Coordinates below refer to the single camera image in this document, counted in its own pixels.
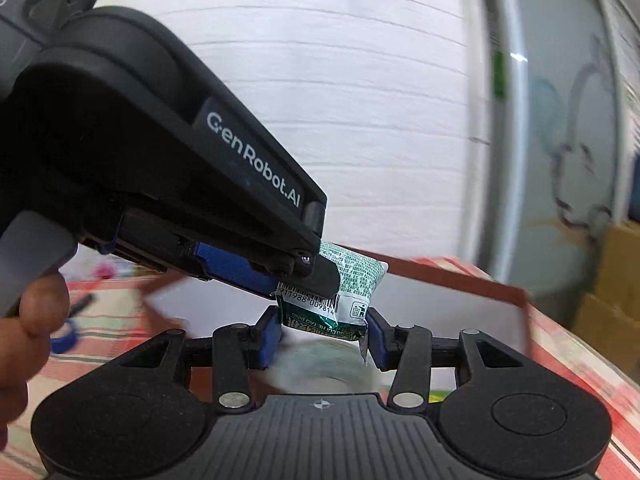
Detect green tissue packet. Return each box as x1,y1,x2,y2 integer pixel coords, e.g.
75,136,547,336
276,242,388,361

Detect person's left hand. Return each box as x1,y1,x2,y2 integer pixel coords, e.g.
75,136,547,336
0,272,70,450

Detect brown storage box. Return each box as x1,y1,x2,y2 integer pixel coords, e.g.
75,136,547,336
142,258,529,392

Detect black marker pen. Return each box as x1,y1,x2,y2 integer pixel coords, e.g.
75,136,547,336
68,294,96,318

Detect blue tape roll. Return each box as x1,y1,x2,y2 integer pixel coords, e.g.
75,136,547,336
50,318,79,356

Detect cardboard boxes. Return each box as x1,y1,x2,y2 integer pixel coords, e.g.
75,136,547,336
573,222,640,382

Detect white door frame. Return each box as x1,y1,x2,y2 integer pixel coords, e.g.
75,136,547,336
459,0,529,283

